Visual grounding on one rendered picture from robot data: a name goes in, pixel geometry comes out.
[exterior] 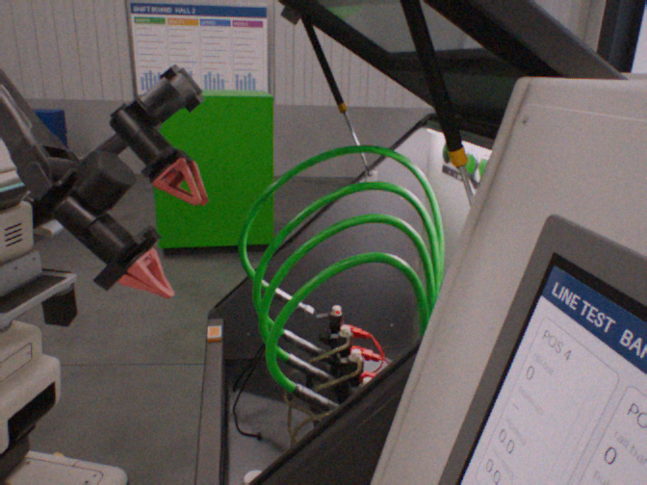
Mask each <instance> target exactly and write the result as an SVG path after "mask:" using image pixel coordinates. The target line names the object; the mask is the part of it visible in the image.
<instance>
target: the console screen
mask: <svg viewBox="0 0 647 485"><path fill-rule="evenodd" d="M437 485H647V256H645V255H643V254H641V253H638V252H636V251H634V250H632V249H630V248H628V247H627V246H625V245H622V244H620V243H618V242H615V241H613V240H611V239H608V238H606V237H604V236H602V235H600V234H598V233H596V232H594V231H591V230H589V229H587V228H585V227H583V226H581V225H579V224H578V223H575V222H573V221H571V220H569V219H567V218H565V217H561V216H559V215H557V214H551V215H549V216H548V217H547V218H546V220H545V222H544V224H543V227H542V229H541V231H540V234H539V236H538V239H537V241H536V244H535V246H534V249H533V251H532V254H531V256H530V259H529V261H528V264H527V266H526V269H525V271H524V274H523V276H522V278H521V281H520V283H519V286H518V288H517V291H516V293H515V296H514V297H513V299H512V302H511V304H510V307H509V309H508V312H507V314H506V317H505V321H504V323H503V325H502V328H501V330H500V333H499V335H498V338H497V340H496V342H495V344H494V346H493V349H492V351H491V354H490V356H489V359H488V361H487V364H486V366H485V369H484V371H483V373H482V376H481V378H480V381H479V384H478V386H477V389H476V391H475V393H474V396H473V398H472V401H471V403H470V406H469V408H468V411H467V413H466V416H465V418H464V420H463V423H462V424H461V427H460V429H459V432H458V434H457V437H456V439H455V441H454V444H453V448H452V450H451V453H450V455H449V458H448V460H447V462H446V465H445V467H444V470H443V471H442V474H441V476H440V479H439V481H438V484H437Z"/></svg>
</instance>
